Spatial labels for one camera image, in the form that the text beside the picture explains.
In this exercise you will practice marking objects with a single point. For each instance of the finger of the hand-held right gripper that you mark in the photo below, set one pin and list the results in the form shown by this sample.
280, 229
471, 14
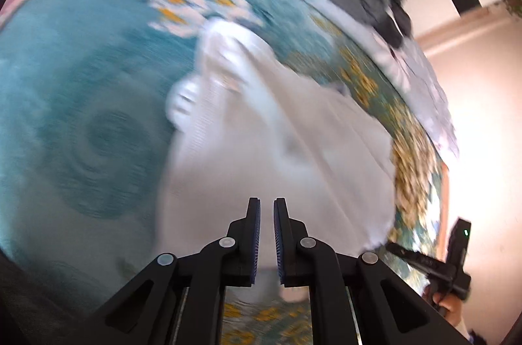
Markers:
416, 257

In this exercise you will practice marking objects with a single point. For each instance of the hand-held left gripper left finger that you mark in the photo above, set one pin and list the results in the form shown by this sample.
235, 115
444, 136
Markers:
256, 247

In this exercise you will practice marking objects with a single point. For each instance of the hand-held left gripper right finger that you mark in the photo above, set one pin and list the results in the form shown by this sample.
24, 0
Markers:
278, 243

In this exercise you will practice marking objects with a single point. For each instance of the light blue printed sweatshirt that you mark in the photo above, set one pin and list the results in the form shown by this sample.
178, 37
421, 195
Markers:
285, 149

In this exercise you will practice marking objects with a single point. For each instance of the person's right hand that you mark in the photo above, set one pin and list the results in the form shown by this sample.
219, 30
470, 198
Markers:
450, 308

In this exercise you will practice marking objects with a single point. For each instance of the teal floral bedsheet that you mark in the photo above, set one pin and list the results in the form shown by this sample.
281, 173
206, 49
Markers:
81, 104

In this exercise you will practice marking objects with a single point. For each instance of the dark grey garment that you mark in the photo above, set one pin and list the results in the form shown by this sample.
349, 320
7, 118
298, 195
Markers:
393, 31

